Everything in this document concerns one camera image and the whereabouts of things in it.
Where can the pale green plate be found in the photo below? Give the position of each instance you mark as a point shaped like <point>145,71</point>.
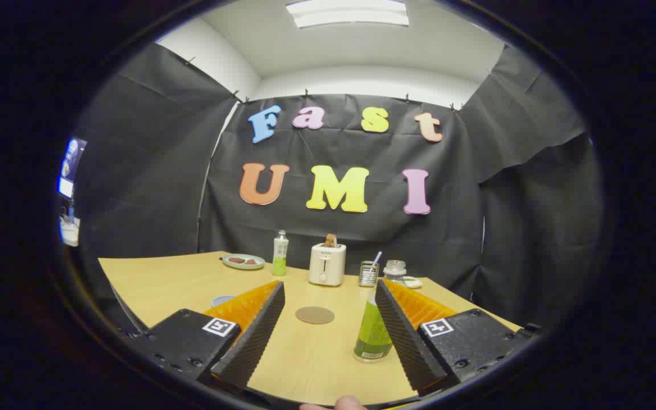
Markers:
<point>242,263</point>

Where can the round brown coaster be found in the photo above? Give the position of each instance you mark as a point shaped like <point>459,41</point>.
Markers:
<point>315,315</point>

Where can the computer monitor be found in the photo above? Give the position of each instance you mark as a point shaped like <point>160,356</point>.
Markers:
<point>70,165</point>

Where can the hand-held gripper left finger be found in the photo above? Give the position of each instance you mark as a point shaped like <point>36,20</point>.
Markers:
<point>251,341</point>

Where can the pale straw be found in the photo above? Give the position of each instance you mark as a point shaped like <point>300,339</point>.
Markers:
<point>376,258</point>

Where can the capped green tea bottle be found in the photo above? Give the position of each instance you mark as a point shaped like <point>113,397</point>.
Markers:
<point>280,256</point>

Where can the white object beside cloth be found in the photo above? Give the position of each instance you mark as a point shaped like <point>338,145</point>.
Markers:
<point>69,230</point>

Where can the bread slice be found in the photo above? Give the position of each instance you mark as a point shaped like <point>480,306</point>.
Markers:
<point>331,240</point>

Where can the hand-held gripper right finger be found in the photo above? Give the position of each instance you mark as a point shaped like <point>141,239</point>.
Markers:
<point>405,336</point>

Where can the white toaster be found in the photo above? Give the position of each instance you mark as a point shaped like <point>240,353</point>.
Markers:
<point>327,265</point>

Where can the green label juice bottle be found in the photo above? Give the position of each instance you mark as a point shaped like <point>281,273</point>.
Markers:
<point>370,336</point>

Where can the ceiling light panel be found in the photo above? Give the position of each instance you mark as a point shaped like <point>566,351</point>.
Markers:
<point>348,12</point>

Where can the white divided condiment tray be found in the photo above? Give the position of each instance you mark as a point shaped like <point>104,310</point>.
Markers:
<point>412,282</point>

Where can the pale blue cup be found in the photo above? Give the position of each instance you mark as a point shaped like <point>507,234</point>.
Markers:
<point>221,299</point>

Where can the wooden table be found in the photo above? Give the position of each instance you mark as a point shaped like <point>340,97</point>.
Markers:
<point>316,364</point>

